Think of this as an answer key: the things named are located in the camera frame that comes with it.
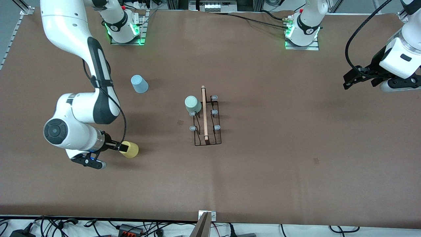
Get yellow plastic cup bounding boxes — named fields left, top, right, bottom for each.
left=120, top=141, right=139, bottom=158

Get mint green plastic cup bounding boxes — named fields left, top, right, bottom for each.
left=185, top=95, right=202, bottom=114

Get black wire cup holder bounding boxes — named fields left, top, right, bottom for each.
left=189, top=85, right=222, bottom=146

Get light blue plastic cup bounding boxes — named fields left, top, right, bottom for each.
left=131, top=75, right=149, bottom=93

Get orange black connector block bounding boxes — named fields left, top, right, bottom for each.
left=118, top=224, right=144, bottom=236

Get brown table cover sheet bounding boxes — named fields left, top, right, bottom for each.
left=0, top=7, right=421, bottom=229

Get black power adapter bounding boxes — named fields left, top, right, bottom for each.
left=9, top=228, right=37, bottom=237

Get white power strip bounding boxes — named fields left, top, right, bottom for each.
left=131, top=0, right=152, bottom=10

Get black plug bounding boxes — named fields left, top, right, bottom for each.
left=227, top=223, right=257, bottom=237

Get white electronics box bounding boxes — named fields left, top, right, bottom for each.
left=199, top=0, right=238, bottom=13

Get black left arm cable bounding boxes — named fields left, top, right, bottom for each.
left=345, top=0, right=394, bottom=79

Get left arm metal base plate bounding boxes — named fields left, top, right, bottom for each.
left=284, top=37, right=320, bottom=51

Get aluminium edge rail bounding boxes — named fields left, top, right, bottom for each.
left=397, top=7, right=411, bottom=22
left=0, top=0, right=35, bottom=70

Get tangled black floor cables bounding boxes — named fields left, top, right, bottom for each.
left=33, top=216, right=99, bottom=237

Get grey brown mounting post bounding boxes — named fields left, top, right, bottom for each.
left=190, top=212, right=212, bottom=237

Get small metal bracket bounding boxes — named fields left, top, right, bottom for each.
left=198, top=211, right=217, bottom=222

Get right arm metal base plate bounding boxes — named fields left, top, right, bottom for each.
left=110, top=9, right=147, bottom=46

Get long black table cable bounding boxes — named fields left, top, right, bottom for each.
left=210, top=10, right=293, bottom=31

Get black looped floor cable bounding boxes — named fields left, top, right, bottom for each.
left=329, top=225, right=360, bottom=233

